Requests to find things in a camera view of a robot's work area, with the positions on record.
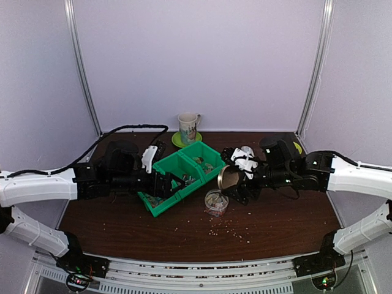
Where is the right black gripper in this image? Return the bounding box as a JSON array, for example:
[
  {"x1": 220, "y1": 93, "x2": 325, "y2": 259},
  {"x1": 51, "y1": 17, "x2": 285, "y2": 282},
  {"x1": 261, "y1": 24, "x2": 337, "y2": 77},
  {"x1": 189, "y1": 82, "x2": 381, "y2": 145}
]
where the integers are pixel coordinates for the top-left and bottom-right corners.
[{"x1": 221, "y1": 156, "x2": 295, "y2": 206}]

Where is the gold round lid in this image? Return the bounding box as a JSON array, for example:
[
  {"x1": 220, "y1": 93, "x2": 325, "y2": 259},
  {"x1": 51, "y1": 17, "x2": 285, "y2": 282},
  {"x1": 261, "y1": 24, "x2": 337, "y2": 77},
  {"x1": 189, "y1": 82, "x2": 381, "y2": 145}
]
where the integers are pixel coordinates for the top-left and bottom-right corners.
[{"x1": 217, "y1": 165, "x2": 243, "y2": 190}]

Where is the green candy bin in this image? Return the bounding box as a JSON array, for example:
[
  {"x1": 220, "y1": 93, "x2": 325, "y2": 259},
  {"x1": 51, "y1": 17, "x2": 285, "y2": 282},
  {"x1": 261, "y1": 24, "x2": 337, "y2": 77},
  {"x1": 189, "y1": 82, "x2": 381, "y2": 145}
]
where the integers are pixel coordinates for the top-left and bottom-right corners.
[
  {"x1": 137, "y1": 192, "x2": 180, "y2": 217},
  {"x1": 153, "y1": 151, "x2": 206, "y2": 199},
  {"x1": 179, "y1": 141, "x2": 225, "y2": 183}
]

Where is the clear plastic round container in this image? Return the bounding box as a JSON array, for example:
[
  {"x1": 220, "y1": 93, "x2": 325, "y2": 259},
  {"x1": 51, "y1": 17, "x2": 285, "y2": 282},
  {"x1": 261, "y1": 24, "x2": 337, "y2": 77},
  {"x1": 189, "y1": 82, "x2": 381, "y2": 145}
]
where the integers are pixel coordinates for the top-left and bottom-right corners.
[{"x1": 205, "y1": 189, "x2": 229, "y2": 217}]

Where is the silver metal scoop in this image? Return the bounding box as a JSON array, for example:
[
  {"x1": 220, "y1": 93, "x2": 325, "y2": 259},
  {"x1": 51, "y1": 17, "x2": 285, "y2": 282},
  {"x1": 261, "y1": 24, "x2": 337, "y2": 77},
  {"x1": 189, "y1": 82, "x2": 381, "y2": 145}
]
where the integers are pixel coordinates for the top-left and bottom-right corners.
[{"x1": 241, "y1": 146, "x2": 254, "y2": 157}]

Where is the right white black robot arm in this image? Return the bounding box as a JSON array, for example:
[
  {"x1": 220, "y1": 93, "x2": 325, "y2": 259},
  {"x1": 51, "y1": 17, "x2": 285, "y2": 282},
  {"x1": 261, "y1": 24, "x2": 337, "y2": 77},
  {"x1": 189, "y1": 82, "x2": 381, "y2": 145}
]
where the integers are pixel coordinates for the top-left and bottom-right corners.
[{"x1": 218, "y1": 136, "x2": 391, "y2": 271}]

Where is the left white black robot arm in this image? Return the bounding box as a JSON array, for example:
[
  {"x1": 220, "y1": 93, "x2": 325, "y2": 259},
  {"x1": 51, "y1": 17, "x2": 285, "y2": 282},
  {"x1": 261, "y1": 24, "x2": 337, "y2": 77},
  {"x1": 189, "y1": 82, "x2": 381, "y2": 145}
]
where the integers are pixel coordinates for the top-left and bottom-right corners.
[{"x1": 1, "y1": 140, "x2": 185, "y2": 272}]

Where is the green saucer plate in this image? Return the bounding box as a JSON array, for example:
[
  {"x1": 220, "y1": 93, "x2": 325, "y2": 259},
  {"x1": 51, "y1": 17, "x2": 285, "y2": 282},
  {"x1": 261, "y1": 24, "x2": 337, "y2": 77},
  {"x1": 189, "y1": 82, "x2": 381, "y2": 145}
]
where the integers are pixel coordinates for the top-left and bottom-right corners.
[{"x1": 171, "y1": 132, "x2": 202, "y2": 148}]

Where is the patterned ceramic mug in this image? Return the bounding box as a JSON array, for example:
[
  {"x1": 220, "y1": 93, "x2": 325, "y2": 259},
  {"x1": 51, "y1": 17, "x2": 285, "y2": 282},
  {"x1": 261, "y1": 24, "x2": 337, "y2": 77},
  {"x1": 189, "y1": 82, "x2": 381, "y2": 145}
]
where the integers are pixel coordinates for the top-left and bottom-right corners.
[{"x1": 178, "y1": 112, "x2": 201, "y2": 145}]

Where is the lime green bowl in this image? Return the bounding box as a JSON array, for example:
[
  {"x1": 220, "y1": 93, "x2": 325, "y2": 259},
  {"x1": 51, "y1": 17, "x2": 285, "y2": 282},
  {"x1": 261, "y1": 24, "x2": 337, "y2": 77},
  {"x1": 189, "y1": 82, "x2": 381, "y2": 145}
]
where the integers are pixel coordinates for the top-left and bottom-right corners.
[{"x1": 293, "y1": 141, "x2": 303, "y2": 154}]

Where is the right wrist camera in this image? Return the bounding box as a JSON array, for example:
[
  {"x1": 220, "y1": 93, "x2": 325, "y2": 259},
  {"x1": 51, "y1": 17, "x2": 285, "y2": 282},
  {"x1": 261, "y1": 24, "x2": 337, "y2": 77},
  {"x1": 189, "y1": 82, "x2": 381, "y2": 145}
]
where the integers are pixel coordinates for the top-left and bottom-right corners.
[{"x1": 220, "y1": 148, "x2": 259, "y2": 173}]

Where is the front aluminium rail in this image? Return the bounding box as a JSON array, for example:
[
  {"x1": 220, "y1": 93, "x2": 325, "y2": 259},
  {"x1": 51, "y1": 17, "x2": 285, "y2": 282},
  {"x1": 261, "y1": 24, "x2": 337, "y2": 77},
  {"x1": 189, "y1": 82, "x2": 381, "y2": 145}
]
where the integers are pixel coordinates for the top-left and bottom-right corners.
[{"x1": 22, "y1": 249, "x2": 378, "y2": 293}]

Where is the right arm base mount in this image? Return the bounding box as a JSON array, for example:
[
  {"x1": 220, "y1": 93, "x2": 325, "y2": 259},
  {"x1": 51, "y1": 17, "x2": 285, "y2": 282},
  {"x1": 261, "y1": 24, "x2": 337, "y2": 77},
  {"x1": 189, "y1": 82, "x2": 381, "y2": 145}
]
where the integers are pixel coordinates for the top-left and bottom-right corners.
[{"x1": 292, "y1": 253, "x2": 345, "y2": 277}]

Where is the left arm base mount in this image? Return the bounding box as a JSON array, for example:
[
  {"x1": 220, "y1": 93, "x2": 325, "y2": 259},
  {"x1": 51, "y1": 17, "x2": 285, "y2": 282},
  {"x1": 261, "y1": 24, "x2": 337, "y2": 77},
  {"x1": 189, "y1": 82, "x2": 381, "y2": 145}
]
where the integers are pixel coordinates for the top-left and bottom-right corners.
[{"x1": 55, "y1": 252, "x2": 110, "y2": 278}]

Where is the right aluminium frame post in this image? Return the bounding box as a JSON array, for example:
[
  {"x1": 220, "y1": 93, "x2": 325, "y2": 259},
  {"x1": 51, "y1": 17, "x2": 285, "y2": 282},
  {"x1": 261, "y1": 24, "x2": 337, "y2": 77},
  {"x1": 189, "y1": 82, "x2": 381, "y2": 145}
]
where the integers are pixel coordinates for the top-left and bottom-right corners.
[{"x1": 296, "y1": 0, "x2": 335, "y2": 138}]

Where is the aluminium frame post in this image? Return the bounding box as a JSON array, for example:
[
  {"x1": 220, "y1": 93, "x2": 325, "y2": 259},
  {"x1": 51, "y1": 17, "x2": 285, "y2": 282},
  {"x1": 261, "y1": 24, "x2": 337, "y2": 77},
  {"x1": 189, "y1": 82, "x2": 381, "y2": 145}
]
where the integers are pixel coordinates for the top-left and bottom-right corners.
[
  {"x1": 296, "y1": 0, "x2": 335, "y2": 138},
  {"x1": 64, "y1": 0, "x2": 102, "y2": 136}
]

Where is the left aluminium frame post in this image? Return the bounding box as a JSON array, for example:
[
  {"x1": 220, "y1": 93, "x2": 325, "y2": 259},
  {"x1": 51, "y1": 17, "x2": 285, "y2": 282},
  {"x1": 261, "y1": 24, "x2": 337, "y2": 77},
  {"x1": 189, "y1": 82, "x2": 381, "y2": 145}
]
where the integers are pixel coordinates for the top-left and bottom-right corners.
[{"x1": 64, "y1": 0, "x2": 102, "y2": 136}]

